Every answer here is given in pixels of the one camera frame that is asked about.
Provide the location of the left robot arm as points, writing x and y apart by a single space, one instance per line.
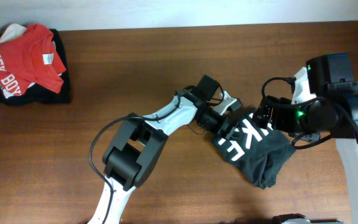
132 155

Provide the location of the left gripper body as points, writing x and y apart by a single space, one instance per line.
211 119

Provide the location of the dark green t-shirt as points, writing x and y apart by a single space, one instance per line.
258 153

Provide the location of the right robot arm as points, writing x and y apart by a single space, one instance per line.
324 106

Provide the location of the red printed t-shirt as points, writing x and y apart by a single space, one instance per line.
30 59

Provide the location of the white folded garment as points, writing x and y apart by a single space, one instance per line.
11 32

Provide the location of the black folded garment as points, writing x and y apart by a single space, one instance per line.
40 94

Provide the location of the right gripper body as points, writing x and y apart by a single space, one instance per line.
298 120

